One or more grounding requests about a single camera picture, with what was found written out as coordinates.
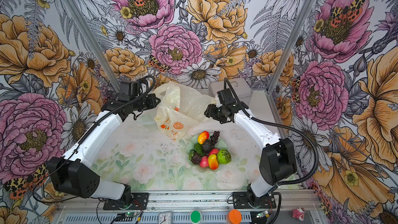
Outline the translucent plastic bag orange print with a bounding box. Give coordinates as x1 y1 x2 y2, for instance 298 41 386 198
154 82 216 141

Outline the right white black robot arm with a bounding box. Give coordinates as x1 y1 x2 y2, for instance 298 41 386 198
205 88 297 207

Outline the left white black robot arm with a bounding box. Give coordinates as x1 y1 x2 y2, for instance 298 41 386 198
47 76 161 209

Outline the dark purple grape bunch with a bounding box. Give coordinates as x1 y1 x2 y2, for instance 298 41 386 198
210 131 220 146

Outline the red yellow mango upper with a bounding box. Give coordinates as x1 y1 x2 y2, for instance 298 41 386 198
198 131 210 144

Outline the red yellow mango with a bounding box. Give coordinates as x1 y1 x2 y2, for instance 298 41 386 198
208 154 219 170
198 131 210 144

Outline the light green wavy plate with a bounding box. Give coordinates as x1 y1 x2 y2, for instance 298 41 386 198
184 133 233 171

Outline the silver metal first aid case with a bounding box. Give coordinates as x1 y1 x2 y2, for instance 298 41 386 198
209 78 253 105

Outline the dark avocado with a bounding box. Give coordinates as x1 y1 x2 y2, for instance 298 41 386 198
202 140 214 155

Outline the green leaf fruit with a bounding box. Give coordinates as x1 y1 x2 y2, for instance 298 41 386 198
194 143 205 156

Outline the red yellow mango lower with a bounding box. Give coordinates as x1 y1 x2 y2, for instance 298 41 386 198
208 154 219 170

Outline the dark brown mangosteen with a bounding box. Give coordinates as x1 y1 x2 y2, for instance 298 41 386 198
190 151 202 165

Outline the pink red peach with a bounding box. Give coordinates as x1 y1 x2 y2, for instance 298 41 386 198
200 156 209 168

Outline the orange round button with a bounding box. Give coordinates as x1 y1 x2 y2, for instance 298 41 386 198
226 209 242 224

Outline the green round button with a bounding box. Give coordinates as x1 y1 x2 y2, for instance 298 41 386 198
190 210 202 224

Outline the small white clock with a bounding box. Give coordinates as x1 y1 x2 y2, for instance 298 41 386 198
158 212 173 224

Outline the pink small toy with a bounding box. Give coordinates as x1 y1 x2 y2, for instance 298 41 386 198
292 208 305 221

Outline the right black corrugated cable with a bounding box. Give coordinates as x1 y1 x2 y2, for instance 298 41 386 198
223 77 320 224

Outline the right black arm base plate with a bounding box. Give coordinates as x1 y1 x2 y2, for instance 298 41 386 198
232 191 277 209

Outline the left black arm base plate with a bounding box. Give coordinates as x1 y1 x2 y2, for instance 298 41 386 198
103 192 149 211

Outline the aluminium front rail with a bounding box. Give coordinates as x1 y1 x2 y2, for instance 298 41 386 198
56 189 321 214

